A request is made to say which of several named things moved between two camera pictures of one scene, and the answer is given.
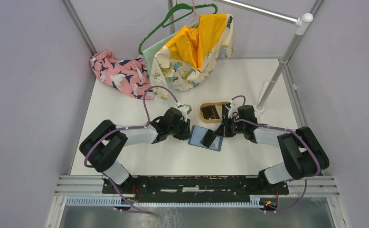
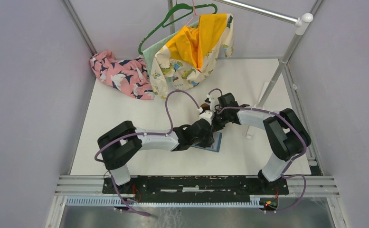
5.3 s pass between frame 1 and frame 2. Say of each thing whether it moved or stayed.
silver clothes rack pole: stayed
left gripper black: moved
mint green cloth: stayed
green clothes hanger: stayed
